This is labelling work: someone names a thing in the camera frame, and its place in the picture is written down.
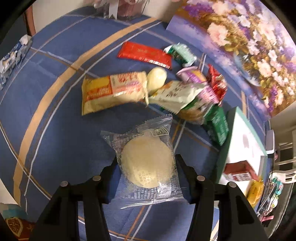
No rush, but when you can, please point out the yellow clear pastry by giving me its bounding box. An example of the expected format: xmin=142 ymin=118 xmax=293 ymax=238
xmin=247 ymin=179 xmax=264 ymax=208

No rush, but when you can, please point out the dark red milk biscuit packet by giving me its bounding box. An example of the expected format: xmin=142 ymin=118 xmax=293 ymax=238
xmin=223 ymin=160 xmax=258 ymax=181

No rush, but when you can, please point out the dark green snack packet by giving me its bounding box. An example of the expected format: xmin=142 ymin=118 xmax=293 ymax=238
xmin=204 ymin=104 xmax=229 ymax=147

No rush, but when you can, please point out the clear round white pastry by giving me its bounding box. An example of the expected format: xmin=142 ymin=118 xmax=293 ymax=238
xmin=101 ymin=114 xmax=184 ymax=209

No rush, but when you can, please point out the green clear cookie packet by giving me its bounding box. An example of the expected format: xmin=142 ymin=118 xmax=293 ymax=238
xmin=177 ymin=97 xmax=213 ymax=125

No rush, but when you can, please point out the beige egg roll snack packet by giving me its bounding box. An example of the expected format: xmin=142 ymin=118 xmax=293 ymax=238
xmin=81 ymin=71 xmax=149 ymax=115

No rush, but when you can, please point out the pale green bean cake packet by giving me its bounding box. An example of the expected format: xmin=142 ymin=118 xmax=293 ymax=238
xmin=149 ymin=80 xmax=203 ymax=114

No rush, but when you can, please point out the small white cone pastry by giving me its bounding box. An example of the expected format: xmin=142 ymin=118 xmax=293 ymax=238
xmin=147 ymin=67 xmax=167 ymax=95

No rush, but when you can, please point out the red wet wipe packet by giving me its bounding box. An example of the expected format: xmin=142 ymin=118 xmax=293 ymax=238
xmin=117 ymin=41 xmax=171 ymax=69

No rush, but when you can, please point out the white tray with green rim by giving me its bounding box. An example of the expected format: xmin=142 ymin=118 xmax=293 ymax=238
xmin=212 ymin=107 xmax=268 ymax=185

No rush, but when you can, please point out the blue plaid tablecloth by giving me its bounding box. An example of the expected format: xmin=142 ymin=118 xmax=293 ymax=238
xmin=1 ymin=8 xmax=219 ymax=240

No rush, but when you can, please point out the white rectangular device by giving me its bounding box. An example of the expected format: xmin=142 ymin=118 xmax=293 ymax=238
xmin=265 ymin=130 xmax=275 ymax=155

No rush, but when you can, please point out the red festive candy packet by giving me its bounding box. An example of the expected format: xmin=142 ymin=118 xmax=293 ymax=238
xmin=206 ymin=64 xmax=227 ymax=105

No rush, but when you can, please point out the purple taro snack packet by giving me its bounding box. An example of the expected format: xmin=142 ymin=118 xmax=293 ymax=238
xmin=177 ymin=66 xmax=219 ymax=104

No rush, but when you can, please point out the blue white tissue pack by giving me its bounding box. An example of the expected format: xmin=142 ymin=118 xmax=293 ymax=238
xmin=1 ymin=35 xmax=33 ymax=90

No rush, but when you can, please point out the flower painting canvas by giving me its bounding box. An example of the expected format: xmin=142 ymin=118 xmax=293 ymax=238
xmin=167 ymin=1 xmax=295 ymax=120

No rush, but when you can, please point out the light green small snack packet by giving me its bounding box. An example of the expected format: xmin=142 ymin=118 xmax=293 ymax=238
xmin=164 ymin=43 xmax=197 ymax=67

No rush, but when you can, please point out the pink wrapped flower bouquet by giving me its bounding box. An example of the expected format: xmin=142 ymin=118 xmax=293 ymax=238
xmin=92 ymin=0 xmax=149 ymax=21

